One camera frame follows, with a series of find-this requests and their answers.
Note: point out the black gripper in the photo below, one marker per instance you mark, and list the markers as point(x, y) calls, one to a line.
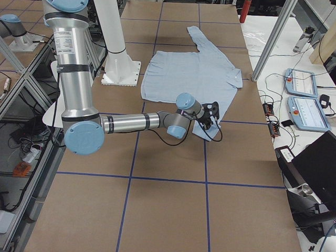
point(205, 121)

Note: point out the light blue striped shirt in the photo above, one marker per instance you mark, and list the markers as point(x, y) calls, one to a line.
point(189, 80)

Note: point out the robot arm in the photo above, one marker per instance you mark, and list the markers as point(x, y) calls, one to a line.
point(11, 25)
point(84, 126)

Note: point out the lower teach pendant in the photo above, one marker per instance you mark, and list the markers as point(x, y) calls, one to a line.
point(307, 114)

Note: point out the teach pendant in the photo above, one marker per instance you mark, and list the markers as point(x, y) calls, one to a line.
point(307, 114)
point(300, 83)

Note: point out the upper teach pendant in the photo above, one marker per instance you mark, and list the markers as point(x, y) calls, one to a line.
point(300, 83)

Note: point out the red fire extinguisher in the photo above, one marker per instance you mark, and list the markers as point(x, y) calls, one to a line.
point(244, 11)

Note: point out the black laptop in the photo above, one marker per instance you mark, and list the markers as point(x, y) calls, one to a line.
point(316, 165)

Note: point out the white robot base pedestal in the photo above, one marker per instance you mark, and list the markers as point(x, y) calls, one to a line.
point(119, 69)

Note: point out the aluminium frame post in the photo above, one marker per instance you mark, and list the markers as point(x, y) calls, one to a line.
point(274, 36)

